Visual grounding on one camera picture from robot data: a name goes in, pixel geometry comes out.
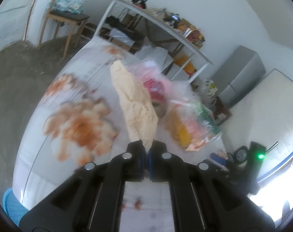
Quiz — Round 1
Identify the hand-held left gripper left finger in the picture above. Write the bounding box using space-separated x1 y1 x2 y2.
19 141 147 232

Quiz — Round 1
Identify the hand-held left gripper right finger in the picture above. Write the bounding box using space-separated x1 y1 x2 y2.
148 140 276 232

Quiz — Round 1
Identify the beige paper bag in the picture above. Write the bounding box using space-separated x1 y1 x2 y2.
110 60 159 149

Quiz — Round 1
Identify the blue plastic mesh basket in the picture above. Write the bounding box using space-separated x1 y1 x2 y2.
2 187 29 228

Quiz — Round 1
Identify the clear plastic bag of packets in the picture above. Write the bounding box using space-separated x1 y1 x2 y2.
126 53 222 152

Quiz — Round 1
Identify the floral tablecloth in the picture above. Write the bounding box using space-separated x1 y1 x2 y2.
12 39 232 232

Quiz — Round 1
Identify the white plastic bag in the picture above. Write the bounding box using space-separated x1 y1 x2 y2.
196 78 219 102

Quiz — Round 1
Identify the grey cabinet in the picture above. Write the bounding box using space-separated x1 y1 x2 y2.
211 45 266 109

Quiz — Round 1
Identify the orange bag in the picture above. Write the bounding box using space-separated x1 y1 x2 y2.
174 55 196 76

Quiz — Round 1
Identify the white metal desk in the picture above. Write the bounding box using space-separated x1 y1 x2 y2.
95 0 214 84

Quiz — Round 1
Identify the colourful clutter pile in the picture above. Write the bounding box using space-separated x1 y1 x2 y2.
161 11 205 49

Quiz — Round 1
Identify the wooden chair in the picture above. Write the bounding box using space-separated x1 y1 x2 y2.
37 0 90 58

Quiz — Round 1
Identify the patterned teal cushion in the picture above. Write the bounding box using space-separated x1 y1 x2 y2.
48 0 85 14

